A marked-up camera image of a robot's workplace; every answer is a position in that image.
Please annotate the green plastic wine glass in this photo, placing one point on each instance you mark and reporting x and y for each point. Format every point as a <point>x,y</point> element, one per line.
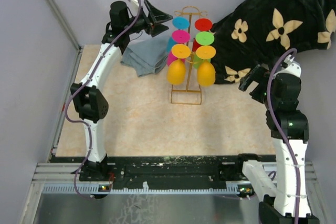
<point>202,48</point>

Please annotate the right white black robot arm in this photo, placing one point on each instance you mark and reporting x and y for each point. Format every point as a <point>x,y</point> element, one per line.
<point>285,199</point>

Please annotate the grey folded cloth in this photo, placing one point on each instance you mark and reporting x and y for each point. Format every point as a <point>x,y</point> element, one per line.
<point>147,56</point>

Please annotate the black floral blanket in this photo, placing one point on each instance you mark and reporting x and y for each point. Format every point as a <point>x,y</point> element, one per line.
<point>260,31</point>

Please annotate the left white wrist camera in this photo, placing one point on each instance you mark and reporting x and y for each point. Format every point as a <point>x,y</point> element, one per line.
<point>135,3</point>

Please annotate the right orange plastic wine glass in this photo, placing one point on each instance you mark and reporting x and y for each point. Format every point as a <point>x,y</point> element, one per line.
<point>206,71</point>

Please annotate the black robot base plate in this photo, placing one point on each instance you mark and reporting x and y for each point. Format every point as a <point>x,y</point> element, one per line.
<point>168,172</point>

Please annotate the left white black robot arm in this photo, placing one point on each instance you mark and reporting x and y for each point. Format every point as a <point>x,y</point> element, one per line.
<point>87,97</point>

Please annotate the left orange plastic wine glass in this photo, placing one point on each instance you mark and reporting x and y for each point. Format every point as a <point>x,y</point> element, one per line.
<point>175,61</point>

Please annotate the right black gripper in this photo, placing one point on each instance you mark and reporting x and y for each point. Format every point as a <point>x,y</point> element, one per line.
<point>260,75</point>

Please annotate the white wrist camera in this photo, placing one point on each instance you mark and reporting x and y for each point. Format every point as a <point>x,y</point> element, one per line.
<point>291,66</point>
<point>135,3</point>

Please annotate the pink plastic wine glass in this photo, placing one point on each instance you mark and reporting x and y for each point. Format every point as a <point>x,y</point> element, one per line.
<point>178,37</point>

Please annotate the white slotted cable duct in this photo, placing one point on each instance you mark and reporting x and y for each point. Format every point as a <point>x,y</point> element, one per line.
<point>231,189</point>

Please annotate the orange plastic wine glass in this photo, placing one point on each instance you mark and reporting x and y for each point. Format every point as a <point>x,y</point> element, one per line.
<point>175,61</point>
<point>206,71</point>

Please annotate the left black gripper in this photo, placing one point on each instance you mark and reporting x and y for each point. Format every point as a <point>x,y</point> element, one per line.
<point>157,16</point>

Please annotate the aluminium frame rail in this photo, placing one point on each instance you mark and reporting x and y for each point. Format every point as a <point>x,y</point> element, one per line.
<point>60,18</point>

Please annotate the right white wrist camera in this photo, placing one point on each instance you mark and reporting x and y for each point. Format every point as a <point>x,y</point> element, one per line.
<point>291,66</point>

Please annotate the gold wire glass rack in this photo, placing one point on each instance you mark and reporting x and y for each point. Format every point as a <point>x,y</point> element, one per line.
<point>190,12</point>

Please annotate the blue plastic wine glass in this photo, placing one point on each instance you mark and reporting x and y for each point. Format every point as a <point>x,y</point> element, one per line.
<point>181,23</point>

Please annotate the red plastic wine glass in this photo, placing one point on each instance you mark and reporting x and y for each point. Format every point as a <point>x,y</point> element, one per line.
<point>203,25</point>

